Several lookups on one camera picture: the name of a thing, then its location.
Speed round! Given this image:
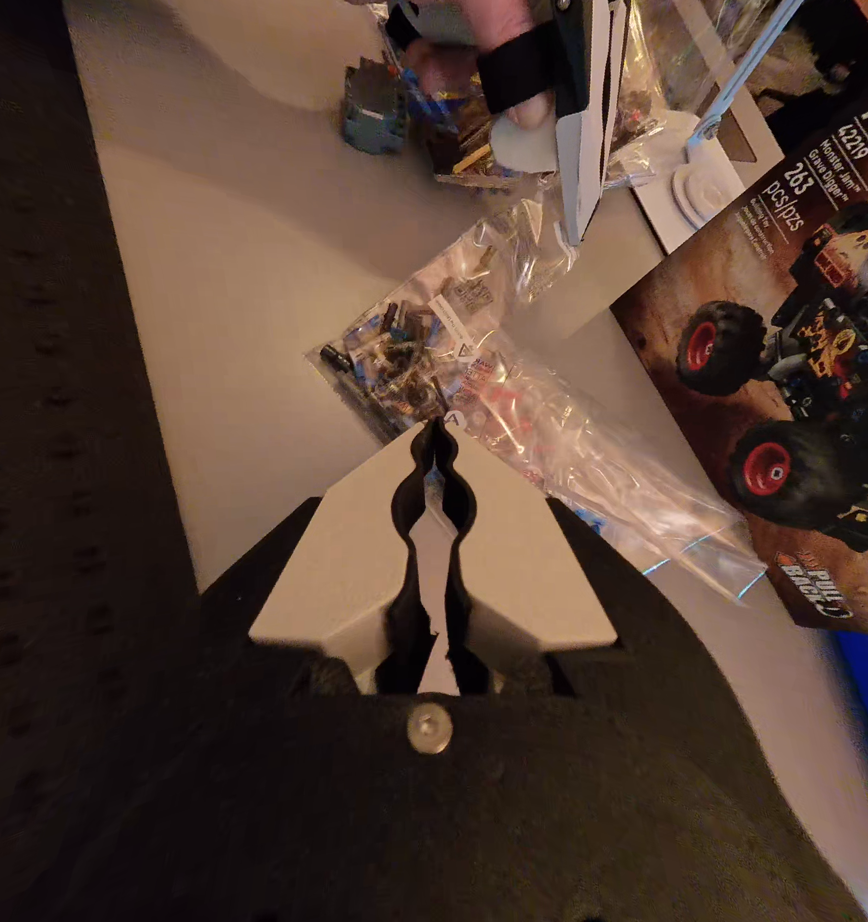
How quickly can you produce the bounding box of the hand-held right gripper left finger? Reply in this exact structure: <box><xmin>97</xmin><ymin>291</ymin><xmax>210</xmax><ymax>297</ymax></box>
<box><xmin>248</xmin><ymin>418</ymin><xmax>435</xmax><ymax>696</ymax></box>

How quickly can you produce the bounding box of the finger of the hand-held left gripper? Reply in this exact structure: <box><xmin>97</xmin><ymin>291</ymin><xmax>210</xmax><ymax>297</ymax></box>
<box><xmin>602</xmin><ymin>0</ymin><xmax>634</xmax><ymax>190</ymax></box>
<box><xmin>555</xmin><ymin>0</ymin><xmax>613</xmax><ymax>247</ymax></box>

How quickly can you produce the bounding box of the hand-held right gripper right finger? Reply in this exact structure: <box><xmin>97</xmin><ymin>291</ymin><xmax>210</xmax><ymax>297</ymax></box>
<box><xmin>434</xmin><ymin>416</ymin><xmax>618</xmax><ymax>696</ymax></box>

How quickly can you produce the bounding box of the white sign stand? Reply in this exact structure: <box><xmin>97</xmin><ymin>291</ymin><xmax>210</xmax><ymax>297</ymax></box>
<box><xmin>632</xmin><ymin>0</ymin><xmax>806</xmax><ymax>256</ymax></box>

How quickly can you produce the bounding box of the clear bag of small pins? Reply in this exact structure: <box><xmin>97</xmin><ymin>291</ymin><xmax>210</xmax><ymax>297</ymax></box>
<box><xmin>306</xmin><ymin>200</ymin><xmax>770</xmax><ymax>605</ymax></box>

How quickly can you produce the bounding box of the clear bag of toy pieces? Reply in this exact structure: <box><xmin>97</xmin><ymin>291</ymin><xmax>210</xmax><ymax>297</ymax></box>
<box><xmin>380</xmin><ymin>0</ymin><xmax>667</xmax><ymax>197</ymax></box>

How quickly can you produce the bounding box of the grey toy motor block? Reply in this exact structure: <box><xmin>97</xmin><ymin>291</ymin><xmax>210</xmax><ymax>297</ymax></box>
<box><xmin>342</xmin><ymin>56</ymin><xmax>411</xmax><ymax>156</ymax></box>

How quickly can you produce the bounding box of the dark toy truck box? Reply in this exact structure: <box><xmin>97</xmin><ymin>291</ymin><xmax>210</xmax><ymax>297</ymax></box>
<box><xmin>610</xmin><ymin>72</ymin><xmax>868</xmax><ymax>638</ymax></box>

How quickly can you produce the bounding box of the grey desk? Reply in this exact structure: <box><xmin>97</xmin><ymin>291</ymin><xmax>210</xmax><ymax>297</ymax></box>
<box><xmin>63</xmin><ymin>0</ymin><xmax>868</xmax><ymax>901</ymax></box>

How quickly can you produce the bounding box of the person's left hand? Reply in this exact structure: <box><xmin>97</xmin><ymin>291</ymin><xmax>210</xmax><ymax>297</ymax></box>
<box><xmin>404</xmin><ymin>0</ymin><xmax>552</xmax><ymax>131</ymax></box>

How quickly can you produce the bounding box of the black dotted mat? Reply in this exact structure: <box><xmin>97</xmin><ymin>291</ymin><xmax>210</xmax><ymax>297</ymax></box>
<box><xmin>0</xmin><ymin>0</ymin><xmax>212</xmax><ymax>922</ymax></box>

